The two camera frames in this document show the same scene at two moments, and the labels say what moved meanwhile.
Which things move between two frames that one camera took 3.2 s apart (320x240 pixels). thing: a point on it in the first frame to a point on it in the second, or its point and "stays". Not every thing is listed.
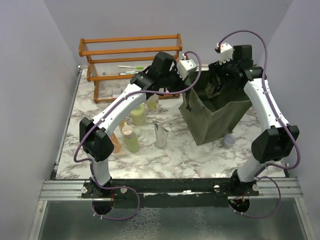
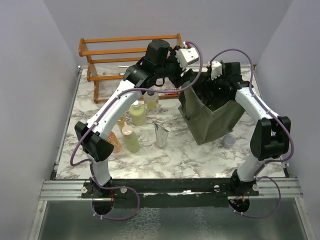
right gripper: [215, 68] to [207, 83]
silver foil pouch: [161, 134] stays
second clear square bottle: [152, 104] stays
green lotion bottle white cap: [138, 115] stays
